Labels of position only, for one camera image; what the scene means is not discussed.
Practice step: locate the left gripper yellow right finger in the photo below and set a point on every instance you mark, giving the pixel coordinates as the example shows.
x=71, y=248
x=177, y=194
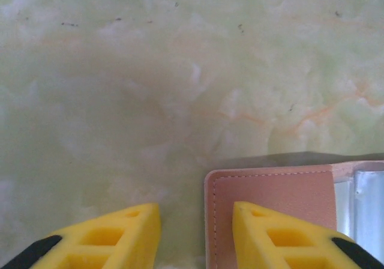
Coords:
x=261, y=239

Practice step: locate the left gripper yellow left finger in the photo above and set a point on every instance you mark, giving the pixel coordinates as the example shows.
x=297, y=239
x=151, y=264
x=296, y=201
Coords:
x=126, y=236

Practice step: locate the pink leather card holder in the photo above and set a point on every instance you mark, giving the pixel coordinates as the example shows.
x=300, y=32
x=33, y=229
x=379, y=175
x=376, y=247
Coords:
x=270, y=188

